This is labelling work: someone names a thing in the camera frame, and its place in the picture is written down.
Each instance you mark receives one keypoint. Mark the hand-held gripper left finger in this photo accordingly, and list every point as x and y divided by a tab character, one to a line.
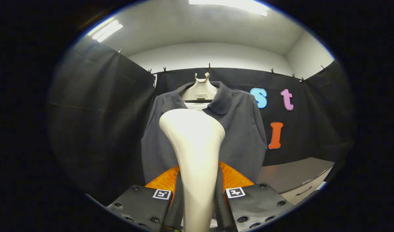
177	209

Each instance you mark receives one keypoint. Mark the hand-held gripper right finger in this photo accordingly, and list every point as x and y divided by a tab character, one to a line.
220	209

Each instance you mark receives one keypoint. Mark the white garment steamer head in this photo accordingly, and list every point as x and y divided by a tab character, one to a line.
197	154

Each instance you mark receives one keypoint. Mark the dark grey button shirt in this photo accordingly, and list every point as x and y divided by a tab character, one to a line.
242	129

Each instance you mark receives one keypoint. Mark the beige clothes hanger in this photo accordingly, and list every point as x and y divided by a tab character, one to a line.
200	91

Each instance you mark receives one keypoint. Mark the beige cabinet with grey top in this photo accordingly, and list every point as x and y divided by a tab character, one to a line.
293	175

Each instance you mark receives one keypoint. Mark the black backdrop cloth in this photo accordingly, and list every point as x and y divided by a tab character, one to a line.
97	129

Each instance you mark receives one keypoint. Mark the row of black clips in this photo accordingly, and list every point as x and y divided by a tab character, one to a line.
209	67

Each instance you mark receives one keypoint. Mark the narrow ceiling light strip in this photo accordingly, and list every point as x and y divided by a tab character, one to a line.
107	30

